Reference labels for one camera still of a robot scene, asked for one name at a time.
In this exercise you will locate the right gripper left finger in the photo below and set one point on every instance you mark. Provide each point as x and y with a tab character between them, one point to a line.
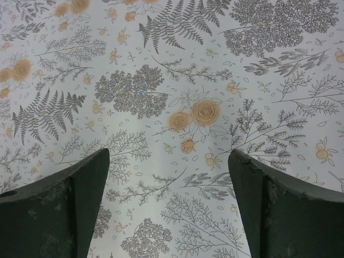
55	216

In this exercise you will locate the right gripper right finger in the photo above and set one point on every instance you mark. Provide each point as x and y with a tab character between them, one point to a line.
284	216

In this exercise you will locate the floral tablecloth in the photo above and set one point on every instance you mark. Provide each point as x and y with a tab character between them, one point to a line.
170	88

